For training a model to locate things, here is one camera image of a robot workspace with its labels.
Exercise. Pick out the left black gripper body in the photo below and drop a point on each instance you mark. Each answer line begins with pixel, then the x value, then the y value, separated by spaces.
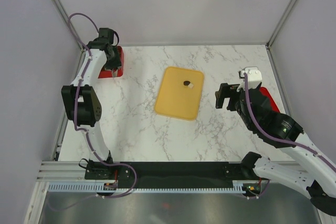
pixel 113 62

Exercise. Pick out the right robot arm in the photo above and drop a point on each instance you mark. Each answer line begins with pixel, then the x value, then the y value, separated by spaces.
pixel 261 116

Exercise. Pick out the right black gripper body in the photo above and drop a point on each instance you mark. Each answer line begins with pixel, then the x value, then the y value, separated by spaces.
pixel 231 91

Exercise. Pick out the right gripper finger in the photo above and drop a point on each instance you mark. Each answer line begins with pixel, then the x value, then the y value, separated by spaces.
pixel 220 97
pixel 232 104

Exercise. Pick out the grey slotted cable duct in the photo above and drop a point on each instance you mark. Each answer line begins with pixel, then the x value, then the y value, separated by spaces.
pixel 101 187

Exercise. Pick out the red box lid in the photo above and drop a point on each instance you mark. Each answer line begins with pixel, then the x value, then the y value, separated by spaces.
pixel 266 93

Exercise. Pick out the right aluminium frame post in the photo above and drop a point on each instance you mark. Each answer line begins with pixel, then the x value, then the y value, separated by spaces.
pixel 280 23

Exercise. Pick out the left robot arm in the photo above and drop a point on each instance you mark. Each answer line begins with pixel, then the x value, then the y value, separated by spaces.
pixel 80 100

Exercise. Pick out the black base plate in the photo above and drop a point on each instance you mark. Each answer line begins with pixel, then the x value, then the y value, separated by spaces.
pixel 171 174

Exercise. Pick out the metal serving tongs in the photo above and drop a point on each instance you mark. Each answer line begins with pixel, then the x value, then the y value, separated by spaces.
pixel 114 73

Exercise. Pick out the yellow plastic tray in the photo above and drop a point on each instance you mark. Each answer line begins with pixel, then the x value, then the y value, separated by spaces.
pixel 176 100

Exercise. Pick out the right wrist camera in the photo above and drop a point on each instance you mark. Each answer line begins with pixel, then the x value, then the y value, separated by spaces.
pixel 251 76

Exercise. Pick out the red compartment box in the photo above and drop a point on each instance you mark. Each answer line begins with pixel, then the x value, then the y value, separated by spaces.
pixel 115 60

